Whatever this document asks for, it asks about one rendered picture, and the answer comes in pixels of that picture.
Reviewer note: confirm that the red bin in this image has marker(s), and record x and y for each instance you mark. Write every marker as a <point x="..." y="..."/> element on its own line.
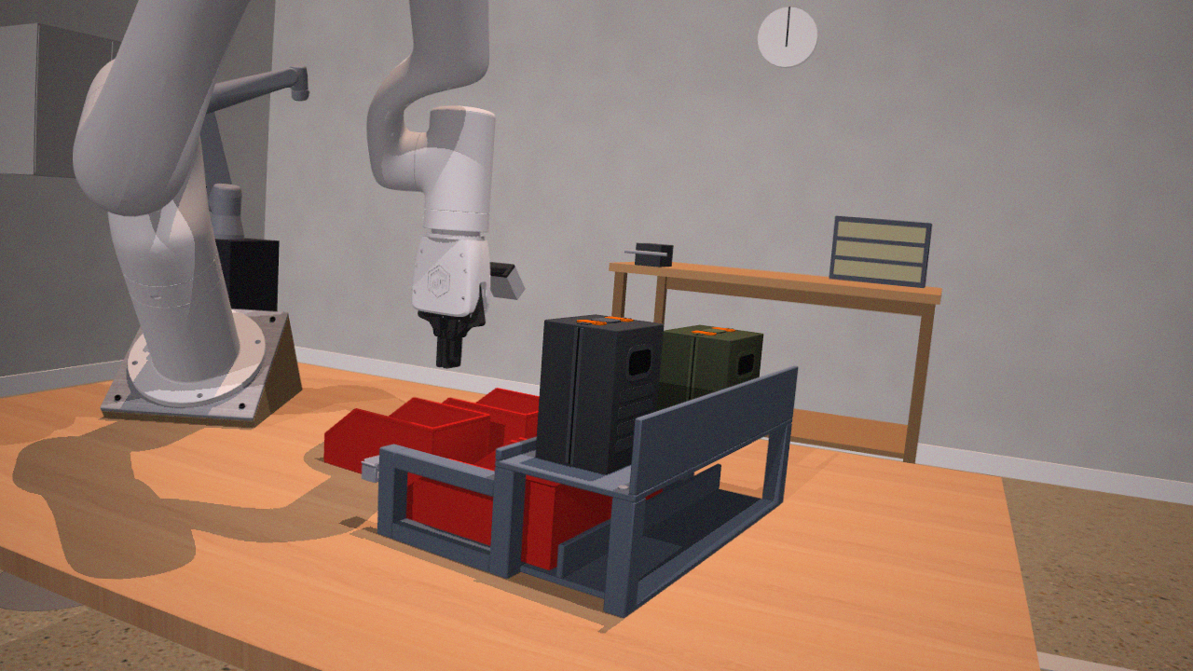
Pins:
<point x="360" y="434"/>
<point x="648" y="497"/>
<point x="512" y="415"/>
<point x="553" y="513"/>

